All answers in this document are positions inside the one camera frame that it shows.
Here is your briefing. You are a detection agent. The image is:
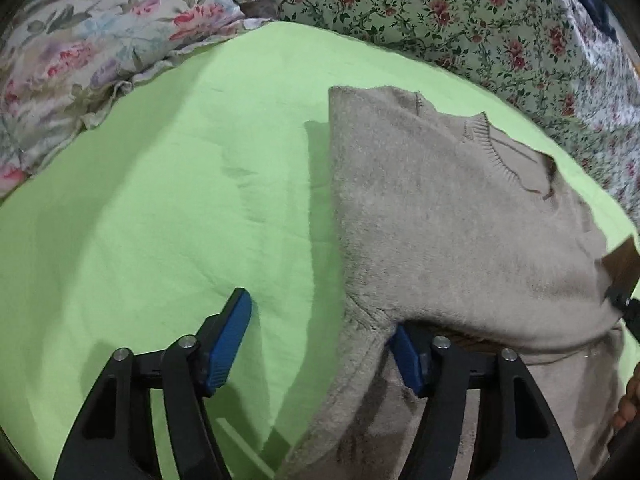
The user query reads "white floral quilt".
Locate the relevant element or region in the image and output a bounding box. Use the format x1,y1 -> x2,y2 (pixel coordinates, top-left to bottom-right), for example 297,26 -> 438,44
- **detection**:
220,0 -> 640,217

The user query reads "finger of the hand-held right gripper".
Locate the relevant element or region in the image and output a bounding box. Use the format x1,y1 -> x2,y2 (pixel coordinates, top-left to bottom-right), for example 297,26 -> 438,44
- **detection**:
605,282 -> 640,346

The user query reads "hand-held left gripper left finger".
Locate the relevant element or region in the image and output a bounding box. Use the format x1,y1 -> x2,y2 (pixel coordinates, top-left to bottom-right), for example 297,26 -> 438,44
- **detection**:
52,287 -> 253,480

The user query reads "ruffled floral pillow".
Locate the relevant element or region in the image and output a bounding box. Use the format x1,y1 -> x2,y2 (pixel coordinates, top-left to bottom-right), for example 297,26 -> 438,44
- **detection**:
0,0 -> 275,197

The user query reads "beige knit sweater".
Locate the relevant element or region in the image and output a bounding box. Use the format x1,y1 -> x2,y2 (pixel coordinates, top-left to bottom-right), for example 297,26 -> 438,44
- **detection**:
272,85 -> 635,480

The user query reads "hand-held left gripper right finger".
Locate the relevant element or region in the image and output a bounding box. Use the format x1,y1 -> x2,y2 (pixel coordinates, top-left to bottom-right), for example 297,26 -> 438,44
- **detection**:
387,322 -> 578,480

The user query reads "green bed sheet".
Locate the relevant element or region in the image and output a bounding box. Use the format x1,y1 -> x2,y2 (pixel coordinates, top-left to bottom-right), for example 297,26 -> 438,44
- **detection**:
0,20 -> 640,480

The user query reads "person's right hand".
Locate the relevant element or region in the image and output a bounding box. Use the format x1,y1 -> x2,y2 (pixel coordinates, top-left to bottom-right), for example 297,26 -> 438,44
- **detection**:
612,364 -> 640,432

